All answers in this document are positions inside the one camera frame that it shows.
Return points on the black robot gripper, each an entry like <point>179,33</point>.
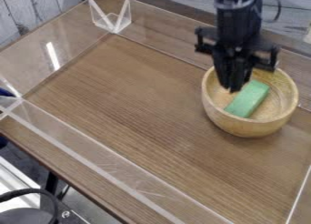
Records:
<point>237,46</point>

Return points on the green rectangular block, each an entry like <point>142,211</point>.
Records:
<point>249,99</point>

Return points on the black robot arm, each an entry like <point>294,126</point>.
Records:
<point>239,4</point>

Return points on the brown wooden bowl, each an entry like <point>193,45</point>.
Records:
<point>270,116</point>

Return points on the clear acrylic tray walls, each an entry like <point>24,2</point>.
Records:
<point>107,111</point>

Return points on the blue object at left edge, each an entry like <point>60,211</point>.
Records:
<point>6,93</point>

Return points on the black table leg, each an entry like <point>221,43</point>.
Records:
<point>52,183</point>

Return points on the black chair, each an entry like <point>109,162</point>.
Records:
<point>59,214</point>

